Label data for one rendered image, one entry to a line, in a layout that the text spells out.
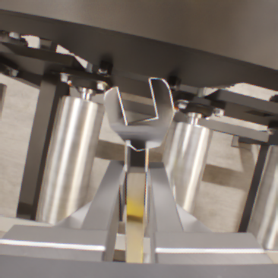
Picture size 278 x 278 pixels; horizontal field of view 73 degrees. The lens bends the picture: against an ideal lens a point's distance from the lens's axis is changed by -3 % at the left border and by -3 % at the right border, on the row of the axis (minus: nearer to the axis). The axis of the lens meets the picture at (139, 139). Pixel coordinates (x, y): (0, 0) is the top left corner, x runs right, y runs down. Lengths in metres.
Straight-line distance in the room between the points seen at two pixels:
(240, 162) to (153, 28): 1.41
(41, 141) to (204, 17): 0.57
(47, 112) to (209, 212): 1.29
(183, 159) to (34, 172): 0.46
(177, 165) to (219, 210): 1.14
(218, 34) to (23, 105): 1.50
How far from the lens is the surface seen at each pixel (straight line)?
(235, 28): 0.26
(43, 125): 0.67
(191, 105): 0.50
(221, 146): 1.50
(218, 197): 1.57
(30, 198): 0.73
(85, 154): 0.50
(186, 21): 0.25
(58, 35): 0.30
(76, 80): 0.52
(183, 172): 0.49
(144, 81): 0.45
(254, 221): 0.66
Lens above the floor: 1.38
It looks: 88 degrees down
